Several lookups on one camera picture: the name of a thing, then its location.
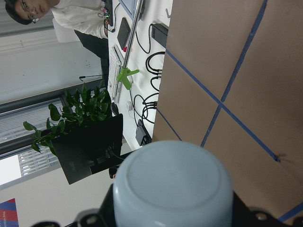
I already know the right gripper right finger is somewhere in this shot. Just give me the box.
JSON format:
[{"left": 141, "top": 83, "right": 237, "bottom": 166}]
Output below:
[{"left": 232, "top": 192, "right": 250, "bottom": 227}]

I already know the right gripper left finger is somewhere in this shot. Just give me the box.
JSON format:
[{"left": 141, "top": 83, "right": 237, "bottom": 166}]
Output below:
[{"left": 98, "top": 184, "right": 115, "bottom": 227}]

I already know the blue cup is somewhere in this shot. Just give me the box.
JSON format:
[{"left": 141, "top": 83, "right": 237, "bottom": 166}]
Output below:
[{"left": 113, "top": 141, "right": 233, "bottom": 227}]

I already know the black monitor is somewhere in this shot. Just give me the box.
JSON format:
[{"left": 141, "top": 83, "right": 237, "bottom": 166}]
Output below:
[{"left": 52, "top": 113, "right": 123, "bottom": 184}]

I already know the black usb hub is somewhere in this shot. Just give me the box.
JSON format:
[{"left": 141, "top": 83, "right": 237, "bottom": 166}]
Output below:
[{"left": 135, "top": 119, "right": 152, "bottom": 146}]

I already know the green plant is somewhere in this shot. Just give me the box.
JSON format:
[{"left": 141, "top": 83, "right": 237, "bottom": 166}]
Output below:
[{"left": 23, "top": 81, "right": 112, "bottom": 155}]

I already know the metal grabber tool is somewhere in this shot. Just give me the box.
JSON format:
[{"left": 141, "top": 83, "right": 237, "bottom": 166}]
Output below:
[{"left": 117, "top": 0, "right": 143, "bottom": 90}]

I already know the white keyboard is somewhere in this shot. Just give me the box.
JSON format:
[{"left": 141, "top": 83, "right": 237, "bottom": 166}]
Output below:
[{"left": 107, "top": 44, "right": 124, "bottom": 104}]

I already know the black smartphone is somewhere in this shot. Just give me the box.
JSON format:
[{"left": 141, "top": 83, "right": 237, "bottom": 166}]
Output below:
[{"left": 117, "top": 17, "right": 131, "bottom": 50}]

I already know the black power adapter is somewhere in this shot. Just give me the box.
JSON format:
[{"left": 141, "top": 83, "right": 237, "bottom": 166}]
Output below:
[{"left": 151, "top": 24, "right": 169, "bottom": 48}]

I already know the person in white shirt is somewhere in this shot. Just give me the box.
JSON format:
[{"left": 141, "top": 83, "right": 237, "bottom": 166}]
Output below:
[{"left": 5, "top": 0, "right": 109, "bottom": 83}]

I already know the teach pendant tablet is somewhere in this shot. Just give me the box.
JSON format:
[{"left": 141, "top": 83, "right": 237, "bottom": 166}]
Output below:
[{"left": 118, "top": 0, "right": 145, "bottom": 19}]

